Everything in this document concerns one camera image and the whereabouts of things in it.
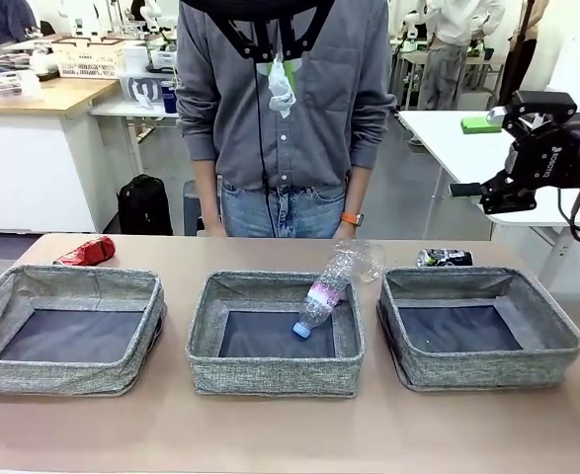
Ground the grey plastic stool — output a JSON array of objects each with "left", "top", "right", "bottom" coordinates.
[{"left": 183, "top": 178, "right": 207, "bottom": 237}]

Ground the small white labelled box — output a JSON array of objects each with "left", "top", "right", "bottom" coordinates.
[{"left": 0, "top": 68, "right": 42, "bottom": 101}]

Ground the crushed black can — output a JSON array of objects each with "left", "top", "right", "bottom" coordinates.
[{"left": 416, "top": 248, "right": 474, "bottom": 269}]

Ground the white background desk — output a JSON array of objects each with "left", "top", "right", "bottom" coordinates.
[{"left": 396, "top": 44, "right": 506, "bottom": 111}]

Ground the white tissue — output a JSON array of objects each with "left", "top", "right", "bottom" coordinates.
[{"left": 267, "top": 58, "right": 298, "bottom": 119}]

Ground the bystander in white shirt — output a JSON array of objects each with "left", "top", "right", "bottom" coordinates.
[{"left": 417, "top": 0, "right": 508, "bottom": 112}]

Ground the clear bottle with blue cap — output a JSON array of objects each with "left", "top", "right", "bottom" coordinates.
[{"left": 291, "top": 249, "right": 356, "bottom": 343}]

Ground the person's right forearm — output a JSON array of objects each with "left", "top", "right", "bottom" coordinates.
[{"left": 190, "top": 157, "right": 227, "bottom": 212}]

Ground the small white mesh basket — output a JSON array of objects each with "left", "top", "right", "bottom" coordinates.
[{"left": 149, "top": 46, "right": 179, "bottom": 71}]

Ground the blue drink can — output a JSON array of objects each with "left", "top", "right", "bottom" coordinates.
[{"left": 161, "top": 80, "right": 179, "bottom": 116}]

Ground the clear printed storage box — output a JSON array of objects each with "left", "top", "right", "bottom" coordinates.
[{"left": 120, "top": 73, "right": 165, "bottom": 106}]

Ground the person in grey shirt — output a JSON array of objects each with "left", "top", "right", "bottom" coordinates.
[{"left": 175, "top": 0, "right": 399, "bottom": 241}]

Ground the bystander in black trousers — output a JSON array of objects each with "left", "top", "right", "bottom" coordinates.
[{"left": 496, "top": 0, "right": 540, "bottom": 108}]

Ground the clear plastic cup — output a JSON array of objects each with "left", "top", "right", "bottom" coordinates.
[{"left": 333, "top": 239, "right": 387, "bottom": 284}]

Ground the person's right hand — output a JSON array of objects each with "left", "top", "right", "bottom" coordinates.
[{"left": 199, "top": 208, "right": 229, "bottom": 239}]

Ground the bystander in blue top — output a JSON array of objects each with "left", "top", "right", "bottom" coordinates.
[{"left": 0, "top": 0, "right": 40, "bottom": 51}]

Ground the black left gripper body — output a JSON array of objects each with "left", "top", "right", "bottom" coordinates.
[{"left": 180, "top": 0, "right": 335, "bottom": 23}]

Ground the crushed red can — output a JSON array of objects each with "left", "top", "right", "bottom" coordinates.
[{"left": 51, "top": 235, "right": 119, "bottom": 269}]

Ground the white plastic tub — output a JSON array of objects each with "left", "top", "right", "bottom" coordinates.
[{"left": 123, "top": 43, "right": 148, "bottom": 76}]

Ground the thin black cord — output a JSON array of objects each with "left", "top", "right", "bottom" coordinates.
[{"left": 253, "top": 58, "right": 277, "bottom": 239}]

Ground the person's left forearm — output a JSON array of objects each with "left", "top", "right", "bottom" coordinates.
[{"left": 342, "top": 165, "right": 378, "bottom": 216}]

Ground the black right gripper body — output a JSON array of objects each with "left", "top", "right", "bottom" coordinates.
[{"left": 508, "top": 114, "right": 580, "bottom": 191}]

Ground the white slotted crate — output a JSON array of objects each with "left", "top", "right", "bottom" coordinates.
[{"left": 50, "top": 38, "right": 126, "bottom": 79}]

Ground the black backpack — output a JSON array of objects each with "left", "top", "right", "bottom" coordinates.
[{"left": 116, "top": 173, "right": 174, "bottom": 237}]

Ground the white background table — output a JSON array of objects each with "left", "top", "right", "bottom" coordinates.
[{"left": 89, "top": 93, "right": 192, "bottom": 165}]

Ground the grey fabric basket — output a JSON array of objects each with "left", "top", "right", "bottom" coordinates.
[
  {"left": 185, "top": 270, "right": 366, "bottom": 399},
  {"left": 0, "top": 264, "right": 167, "bottom": 399},
  {"left": 376, "top": 266, "right": 580, "bottom": 394}
]

